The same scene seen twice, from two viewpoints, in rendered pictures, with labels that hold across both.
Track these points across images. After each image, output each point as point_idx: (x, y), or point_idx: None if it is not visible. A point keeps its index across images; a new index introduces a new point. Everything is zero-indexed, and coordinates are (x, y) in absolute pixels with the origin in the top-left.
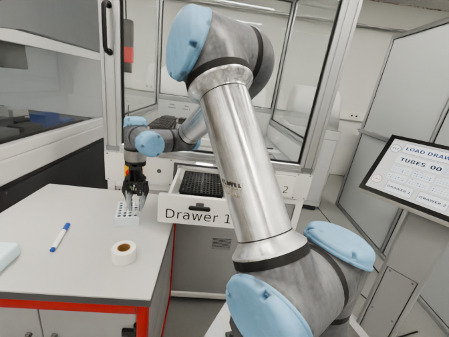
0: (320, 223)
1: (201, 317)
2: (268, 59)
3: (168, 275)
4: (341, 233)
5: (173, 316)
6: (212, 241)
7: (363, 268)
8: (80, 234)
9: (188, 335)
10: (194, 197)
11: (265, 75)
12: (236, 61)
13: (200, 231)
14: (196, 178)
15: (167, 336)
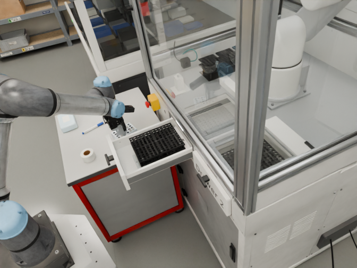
0: (11, 205)
1: (192, 239)
2: (2, 108)
3: (158, 189)
4: (3, 216)
5: (180, 219)
6: (197, 194)
7: None
8: (99, 132)
9: (173, 237)
10: (111, 150)
11: (10, 114)
12: None
13: (191, 177)
14: (158, 135)
15: (166, 225)
